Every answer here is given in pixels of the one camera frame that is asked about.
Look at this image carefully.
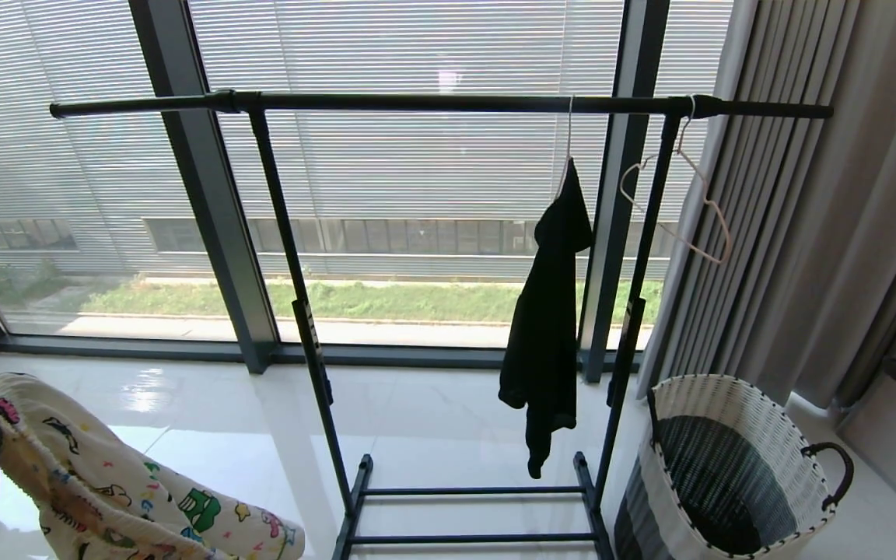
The cream printed garment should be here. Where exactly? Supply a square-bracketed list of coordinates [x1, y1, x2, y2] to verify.
[0, 372, 306, 560]

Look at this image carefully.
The pink clothes hanger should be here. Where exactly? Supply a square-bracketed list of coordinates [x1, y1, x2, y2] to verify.
[555, 97, 577, 199]
[619, 117, 731, 265]

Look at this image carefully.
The black garment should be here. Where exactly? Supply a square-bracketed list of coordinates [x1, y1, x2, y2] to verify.
[498, 159, 594, 480]

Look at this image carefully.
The white laundry basket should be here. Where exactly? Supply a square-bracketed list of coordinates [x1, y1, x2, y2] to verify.
[614, 374, 856, 560]

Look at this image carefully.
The black clothes rack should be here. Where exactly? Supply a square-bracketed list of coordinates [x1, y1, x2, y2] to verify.
[50, 89, 834, 560]

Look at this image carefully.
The beige curtain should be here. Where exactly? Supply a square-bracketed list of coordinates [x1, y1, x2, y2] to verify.
[635, 0, 896, 413]

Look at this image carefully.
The window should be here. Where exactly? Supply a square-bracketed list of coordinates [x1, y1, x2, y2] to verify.
[0, 0, 737, 382]

